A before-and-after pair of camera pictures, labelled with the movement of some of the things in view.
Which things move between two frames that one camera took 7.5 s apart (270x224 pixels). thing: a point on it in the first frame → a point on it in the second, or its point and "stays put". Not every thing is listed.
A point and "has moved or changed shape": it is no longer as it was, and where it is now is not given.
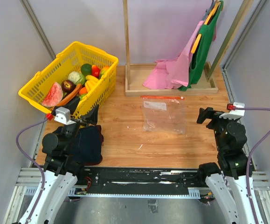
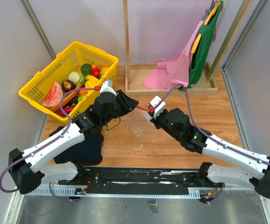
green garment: [200, 56] stays put
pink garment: [173, 73] stays put
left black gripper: [91, 117] → [128, 103]
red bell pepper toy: [96, 71] stays put
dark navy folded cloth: [88, 148] stays put
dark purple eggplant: [67, 86] stays put
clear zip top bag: [163, 114] has moved or changed shape
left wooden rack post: [127, 43] stays put
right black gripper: [210, 113] → [155, 121]
